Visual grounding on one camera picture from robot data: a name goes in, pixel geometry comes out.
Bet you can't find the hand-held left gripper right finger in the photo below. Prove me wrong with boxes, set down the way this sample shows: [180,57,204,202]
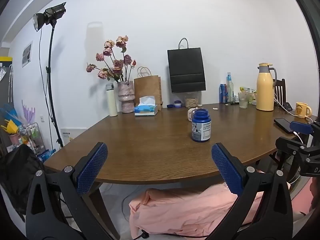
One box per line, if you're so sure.
[211,142,293,240]

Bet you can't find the yellow mug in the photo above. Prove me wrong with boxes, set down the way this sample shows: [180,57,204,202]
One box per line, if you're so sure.
[295,102,312,118]

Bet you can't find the brown paper bag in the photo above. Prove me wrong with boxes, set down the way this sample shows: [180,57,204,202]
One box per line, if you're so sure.
[134,67,163,110]

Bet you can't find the black light stand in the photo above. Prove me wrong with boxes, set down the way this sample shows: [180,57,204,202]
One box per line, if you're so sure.
[46,22,64,150]

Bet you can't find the blue supplement jar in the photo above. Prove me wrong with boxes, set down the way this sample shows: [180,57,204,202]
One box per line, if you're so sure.
[191,109,212,143]

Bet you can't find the blue drink can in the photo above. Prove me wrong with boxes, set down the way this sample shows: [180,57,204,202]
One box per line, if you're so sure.
[219,84,228,103]

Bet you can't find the clear drinking glass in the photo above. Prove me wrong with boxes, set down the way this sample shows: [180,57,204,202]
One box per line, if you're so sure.
[238,92,249,109]

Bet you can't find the blue tissue box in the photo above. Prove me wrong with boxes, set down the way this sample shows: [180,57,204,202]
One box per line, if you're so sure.
[134,96,158,116]

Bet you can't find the yellow thermos jug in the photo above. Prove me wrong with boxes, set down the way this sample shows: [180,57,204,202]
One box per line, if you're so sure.
[256,63,277,111]

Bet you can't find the yellow plastic dustpan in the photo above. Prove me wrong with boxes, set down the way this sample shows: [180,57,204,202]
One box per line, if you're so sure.
[1,119,19,134]

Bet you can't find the dried pink roses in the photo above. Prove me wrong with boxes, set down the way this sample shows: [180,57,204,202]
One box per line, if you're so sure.
[86,35,137,82]

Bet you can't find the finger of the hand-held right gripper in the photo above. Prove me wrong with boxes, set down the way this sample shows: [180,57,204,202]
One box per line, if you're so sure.
[289,121,314,135]
[276,137,307,157]

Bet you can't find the clear container of oats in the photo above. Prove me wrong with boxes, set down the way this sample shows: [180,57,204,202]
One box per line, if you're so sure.
[184,92,199,108]

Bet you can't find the black smartphone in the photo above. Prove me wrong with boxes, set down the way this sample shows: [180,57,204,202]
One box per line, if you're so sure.
[274,118,297,134]

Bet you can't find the metal wire rack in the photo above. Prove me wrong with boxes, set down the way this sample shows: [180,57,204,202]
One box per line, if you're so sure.
[19,122,47,155]

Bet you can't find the purple coral-shaped decoration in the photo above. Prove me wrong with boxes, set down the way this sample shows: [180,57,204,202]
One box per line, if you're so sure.
[21,99,36,125]

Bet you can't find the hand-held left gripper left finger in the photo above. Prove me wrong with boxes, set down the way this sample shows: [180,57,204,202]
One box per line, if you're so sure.
[26,142,118,240]

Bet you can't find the snack packet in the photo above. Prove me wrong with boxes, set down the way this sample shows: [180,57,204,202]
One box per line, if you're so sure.
[240,87,257,103]

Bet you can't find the dark wooden chair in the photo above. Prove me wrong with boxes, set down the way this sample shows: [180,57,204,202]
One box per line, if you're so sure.
[272,78,286,105]

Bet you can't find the wall poster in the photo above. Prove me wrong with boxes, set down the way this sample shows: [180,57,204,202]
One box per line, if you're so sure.
[22,41,33,68]

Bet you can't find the clear glass bottle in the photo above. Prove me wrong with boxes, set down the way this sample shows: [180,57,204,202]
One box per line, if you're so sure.
[226,72,234,103]

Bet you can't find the white thermos bottle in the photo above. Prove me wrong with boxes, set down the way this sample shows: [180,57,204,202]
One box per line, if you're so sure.
[105,83,118,117]

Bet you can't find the black studio light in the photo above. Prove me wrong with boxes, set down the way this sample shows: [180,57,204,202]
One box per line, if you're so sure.
[33,2,67,32]

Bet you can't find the white charging cable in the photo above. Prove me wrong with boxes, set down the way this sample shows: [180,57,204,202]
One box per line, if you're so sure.
[274,92,313,145]

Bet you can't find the pink cloth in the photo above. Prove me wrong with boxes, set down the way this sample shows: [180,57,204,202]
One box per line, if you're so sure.
[129,182,293,238]

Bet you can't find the black paper bag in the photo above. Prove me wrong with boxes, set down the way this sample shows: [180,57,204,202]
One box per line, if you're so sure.
[167,38,207,94]

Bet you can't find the pink stone vase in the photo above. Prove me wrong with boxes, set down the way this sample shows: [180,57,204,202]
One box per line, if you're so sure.
[117,81,135,113]

